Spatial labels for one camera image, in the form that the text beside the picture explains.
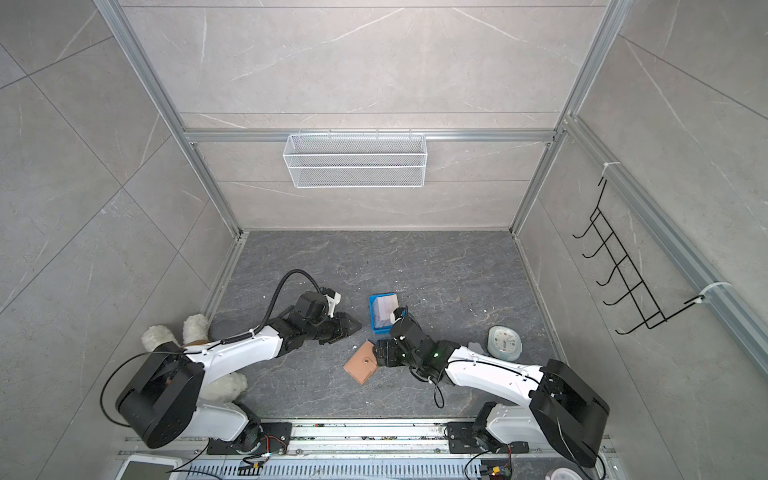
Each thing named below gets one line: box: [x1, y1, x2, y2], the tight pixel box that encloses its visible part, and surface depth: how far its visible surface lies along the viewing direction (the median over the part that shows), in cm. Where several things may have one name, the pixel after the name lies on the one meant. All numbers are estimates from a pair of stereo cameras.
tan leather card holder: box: [343, 340, 378, 385], surface depth 86 cm
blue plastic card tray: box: [368, 292, 399, 335], surface depth 95 cm
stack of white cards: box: [368, 293, 399, 334], surface depth 95 cm
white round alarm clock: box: [487, 325, 523, 361], surface depth 90 cm
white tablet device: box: [115, 455, 183, 480], surface depth 68 cm
